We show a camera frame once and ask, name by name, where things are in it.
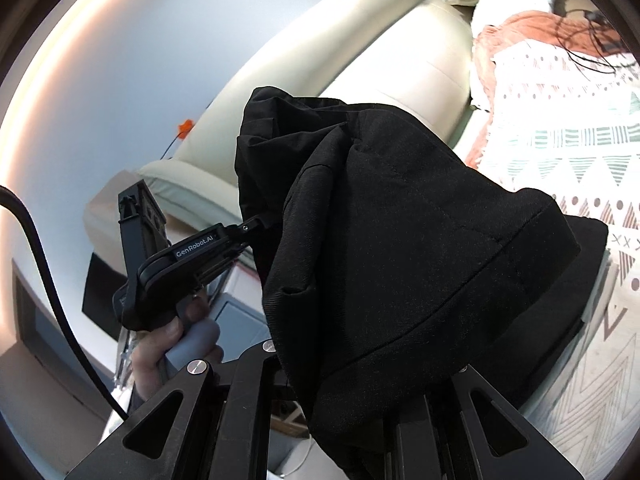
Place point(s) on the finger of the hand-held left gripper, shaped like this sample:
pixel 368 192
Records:
pixel 255 222

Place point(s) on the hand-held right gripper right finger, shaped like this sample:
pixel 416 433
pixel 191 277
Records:
pixel 450 425

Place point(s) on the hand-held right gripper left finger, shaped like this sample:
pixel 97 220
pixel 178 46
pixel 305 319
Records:
pixel 250 385

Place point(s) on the black jacket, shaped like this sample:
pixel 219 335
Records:
pixel 400 235

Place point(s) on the person's left hand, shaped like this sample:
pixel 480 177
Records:
pixel 150 360

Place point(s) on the grey bedside cabinet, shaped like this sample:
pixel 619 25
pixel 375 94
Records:
pixel 240 315

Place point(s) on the small orange object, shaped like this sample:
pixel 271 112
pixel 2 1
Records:
pixel 186 128

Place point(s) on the folded black garment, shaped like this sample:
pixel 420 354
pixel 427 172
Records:
pixel 590 260

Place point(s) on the cream padded headboard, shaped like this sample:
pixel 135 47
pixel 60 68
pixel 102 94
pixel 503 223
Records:
pixel 400 60

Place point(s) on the bed with patterned sheet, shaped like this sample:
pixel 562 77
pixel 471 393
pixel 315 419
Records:
pixel 575 150

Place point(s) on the white pillow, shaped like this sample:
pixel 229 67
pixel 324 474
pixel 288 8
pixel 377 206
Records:
pixel 510 5

